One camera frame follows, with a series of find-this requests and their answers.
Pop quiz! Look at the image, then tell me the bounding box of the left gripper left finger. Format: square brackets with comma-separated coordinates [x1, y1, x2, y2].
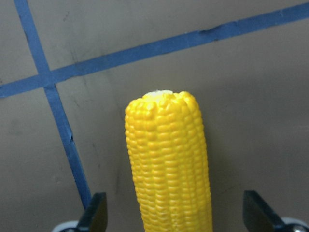
[76, 192, 107, 232]

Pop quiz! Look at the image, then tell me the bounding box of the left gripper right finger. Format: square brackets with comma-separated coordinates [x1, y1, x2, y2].
[242, 190, 286, 232]

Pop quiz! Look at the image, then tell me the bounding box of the yellow corn cob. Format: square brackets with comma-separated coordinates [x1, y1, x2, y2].
[125, 90, 213, 232]

